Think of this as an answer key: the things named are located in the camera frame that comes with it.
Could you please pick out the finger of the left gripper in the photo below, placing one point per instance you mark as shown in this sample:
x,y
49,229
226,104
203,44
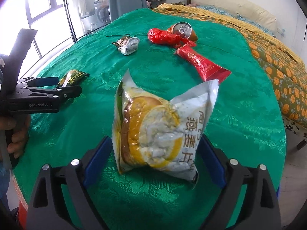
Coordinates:
x,y
62,93
41,81

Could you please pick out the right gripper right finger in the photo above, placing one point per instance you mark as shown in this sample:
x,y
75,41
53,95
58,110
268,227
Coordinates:
x,y
248,199

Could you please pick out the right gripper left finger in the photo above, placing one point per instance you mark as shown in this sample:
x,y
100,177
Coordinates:
x,y
47,208

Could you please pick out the green cracker packet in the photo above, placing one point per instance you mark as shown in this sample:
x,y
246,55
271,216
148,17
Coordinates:
x,y
72,78

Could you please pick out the gold foil wrapper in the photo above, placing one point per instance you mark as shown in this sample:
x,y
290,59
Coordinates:
x,y
127,45

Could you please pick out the oat bread wrapper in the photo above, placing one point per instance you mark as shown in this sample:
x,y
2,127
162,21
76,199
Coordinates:
x,y
150,131

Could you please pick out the red foil snack wrapper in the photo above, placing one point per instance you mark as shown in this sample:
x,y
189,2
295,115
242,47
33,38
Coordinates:
x,y
206,69

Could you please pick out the left hand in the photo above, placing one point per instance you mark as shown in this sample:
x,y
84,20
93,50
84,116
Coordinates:
x,y
20,135

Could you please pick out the orange red clothing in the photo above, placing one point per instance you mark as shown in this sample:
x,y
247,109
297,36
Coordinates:
x,y
23,206

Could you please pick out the washing machine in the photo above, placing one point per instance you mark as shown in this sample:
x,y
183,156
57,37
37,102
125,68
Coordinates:
x,y
102,11

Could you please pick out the red crumpled plastic bag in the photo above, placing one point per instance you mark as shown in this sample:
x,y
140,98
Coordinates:
x,y
162,37

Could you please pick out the orange floral quilt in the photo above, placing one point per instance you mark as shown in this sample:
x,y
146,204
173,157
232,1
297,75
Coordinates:
x,y
284,68

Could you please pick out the orange soda can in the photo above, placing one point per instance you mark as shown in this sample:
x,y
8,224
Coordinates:
x,y
184,30

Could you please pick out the cream headboard pillow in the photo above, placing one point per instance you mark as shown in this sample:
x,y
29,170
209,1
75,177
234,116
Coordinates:
x,y
241,9

